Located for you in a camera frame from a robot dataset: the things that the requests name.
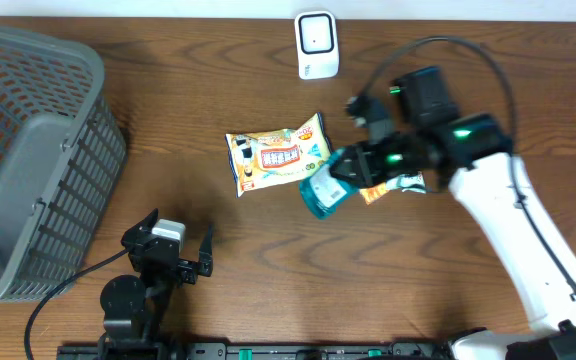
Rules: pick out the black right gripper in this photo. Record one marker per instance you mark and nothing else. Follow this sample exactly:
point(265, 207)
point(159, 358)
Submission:
point(370, 165)

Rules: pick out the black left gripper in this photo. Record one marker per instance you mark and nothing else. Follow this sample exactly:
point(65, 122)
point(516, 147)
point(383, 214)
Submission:
point(187, 271)

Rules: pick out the orange tissue pack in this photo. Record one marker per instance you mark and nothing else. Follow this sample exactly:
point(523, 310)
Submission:
point(372, 194)

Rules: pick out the blue mouthwash bottle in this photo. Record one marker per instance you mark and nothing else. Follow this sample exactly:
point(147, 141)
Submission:
point(322, 193)

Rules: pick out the green wet wipes pack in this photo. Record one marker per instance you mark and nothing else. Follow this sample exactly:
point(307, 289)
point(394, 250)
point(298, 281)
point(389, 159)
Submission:
point(414, 183)

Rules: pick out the orange snack bag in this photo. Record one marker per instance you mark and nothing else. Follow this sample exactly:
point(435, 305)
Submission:
point(265, 159)

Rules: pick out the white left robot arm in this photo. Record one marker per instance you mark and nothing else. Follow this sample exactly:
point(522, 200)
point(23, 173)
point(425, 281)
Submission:
point(134, 305)

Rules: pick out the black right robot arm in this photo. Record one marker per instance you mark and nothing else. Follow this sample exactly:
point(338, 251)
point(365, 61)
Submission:
point(473, 158)

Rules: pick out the white barcode scanner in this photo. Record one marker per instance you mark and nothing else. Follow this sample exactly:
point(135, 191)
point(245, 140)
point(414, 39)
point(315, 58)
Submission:
point(317, 45)

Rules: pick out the grey plastic basket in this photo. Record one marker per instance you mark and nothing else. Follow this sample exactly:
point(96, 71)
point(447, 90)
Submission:
point(61, 155)

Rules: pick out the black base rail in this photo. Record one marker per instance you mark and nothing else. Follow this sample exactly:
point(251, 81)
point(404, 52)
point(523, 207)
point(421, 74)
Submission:
point(222, 351)

